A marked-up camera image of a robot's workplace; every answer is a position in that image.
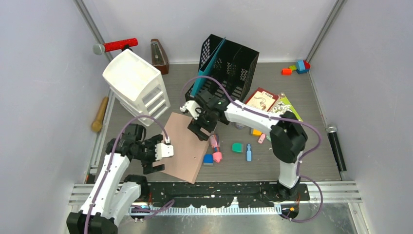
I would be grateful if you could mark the teal folder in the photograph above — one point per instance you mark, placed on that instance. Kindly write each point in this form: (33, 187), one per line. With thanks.
(209, 52)

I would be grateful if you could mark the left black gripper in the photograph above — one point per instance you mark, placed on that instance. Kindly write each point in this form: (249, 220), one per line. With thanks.
(147, 165)

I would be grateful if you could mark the pink cardboard folder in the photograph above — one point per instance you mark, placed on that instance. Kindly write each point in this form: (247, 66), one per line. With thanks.
(189, 151)

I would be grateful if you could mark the red handled microphone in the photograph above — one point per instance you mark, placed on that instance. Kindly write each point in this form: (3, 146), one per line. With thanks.
(101, 48)

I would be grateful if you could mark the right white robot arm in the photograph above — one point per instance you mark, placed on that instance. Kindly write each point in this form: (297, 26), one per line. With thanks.
(288, 137)

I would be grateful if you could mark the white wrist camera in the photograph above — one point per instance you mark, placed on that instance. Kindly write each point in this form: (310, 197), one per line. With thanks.
(191, 107)
(164, 149)

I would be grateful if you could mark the blue eraser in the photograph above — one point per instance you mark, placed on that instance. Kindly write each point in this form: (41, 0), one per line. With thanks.
(208, 160)

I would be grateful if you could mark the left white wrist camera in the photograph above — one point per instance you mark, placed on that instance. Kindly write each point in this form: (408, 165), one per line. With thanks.
(164, 149)

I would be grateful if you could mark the red brown book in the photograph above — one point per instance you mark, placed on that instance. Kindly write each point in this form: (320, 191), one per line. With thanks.
(262, 99)

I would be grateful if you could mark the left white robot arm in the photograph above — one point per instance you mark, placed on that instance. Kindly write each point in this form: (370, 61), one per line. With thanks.
(122, 180)

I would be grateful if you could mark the orange toy block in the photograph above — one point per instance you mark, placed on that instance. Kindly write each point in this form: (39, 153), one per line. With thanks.
(286, 72)

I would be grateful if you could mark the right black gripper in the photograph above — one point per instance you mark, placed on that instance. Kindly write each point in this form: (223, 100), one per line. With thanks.
(196, 125)

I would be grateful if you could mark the white plastic drawer unit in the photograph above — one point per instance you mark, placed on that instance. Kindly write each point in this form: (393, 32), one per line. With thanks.
(137, 85)

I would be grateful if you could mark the green eraser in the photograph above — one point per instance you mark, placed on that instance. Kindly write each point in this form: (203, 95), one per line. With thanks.
(237, 148)

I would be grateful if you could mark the brown wooden metronome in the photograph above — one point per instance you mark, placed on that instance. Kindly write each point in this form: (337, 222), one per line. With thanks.
(159, 58)

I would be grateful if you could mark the blue red toy block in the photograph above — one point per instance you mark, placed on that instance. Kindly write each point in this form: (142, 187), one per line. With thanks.
(302, 66)

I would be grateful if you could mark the black microphone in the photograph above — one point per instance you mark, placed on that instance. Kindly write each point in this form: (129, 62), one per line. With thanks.
(336, 148)

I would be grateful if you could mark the clear jar of pins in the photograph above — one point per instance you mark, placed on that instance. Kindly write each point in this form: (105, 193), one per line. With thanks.
(239, 125)

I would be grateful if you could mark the green illustrated book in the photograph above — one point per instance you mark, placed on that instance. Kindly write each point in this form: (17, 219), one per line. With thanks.
(283, 105)

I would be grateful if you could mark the orange eraser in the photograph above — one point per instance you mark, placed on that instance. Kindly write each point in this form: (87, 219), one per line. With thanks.
(255, 132)

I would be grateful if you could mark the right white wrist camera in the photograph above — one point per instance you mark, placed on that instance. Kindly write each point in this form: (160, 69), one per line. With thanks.
(191, 107)

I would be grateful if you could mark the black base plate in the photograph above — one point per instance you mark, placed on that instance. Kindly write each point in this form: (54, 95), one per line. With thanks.
(248, 194)

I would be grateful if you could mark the black mesh file organizer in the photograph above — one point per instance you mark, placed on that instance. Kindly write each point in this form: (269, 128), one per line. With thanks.
(234, 68)

